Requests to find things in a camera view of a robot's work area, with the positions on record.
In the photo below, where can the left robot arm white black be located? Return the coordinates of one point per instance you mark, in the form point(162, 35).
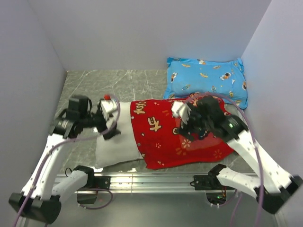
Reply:
point(41, 199)

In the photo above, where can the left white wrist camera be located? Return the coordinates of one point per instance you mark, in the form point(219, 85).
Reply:
point(108, 106)

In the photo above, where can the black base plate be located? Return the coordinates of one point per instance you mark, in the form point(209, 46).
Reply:
point(206, 182)
point(102, 182)

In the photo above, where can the blue cartoon print pillow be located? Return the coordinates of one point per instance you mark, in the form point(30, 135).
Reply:
point(187, 76)

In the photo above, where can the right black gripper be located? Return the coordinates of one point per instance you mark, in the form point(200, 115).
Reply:
point(183, 131)

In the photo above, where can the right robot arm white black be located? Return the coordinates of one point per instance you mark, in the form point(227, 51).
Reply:
point(272, 186)

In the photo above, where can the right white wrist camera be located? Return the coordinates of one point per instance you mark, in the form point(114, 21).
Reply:
point(181, 110)

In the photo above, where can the right control board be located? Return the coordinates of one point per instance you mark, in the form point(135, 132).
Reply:
point(216, 198)

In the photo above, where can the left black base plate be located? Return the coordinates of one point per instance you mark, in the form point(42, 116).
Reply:
point(102, 182)

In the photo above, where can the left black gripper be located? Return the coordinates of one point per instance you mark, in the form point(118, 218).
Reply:
point(109, 134)

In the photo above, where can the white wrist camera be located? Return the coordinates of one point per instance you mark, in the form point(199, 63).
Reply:
point(181, 110)
point(108, 106)

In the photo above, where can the red pillowcase with grey print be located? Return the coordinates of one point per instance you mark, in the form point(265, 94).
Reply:
point(156, 134)

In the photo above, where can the aluminium rail frame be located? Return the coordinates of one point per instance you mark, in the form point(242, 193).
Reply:
point(151, 182)

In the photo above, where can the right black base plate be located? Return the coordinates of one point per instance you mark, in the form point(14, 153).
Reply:
point(206, 182)

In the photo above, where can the white pillow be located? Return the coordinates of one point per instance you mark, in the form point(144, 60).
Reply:
point(120, 148)

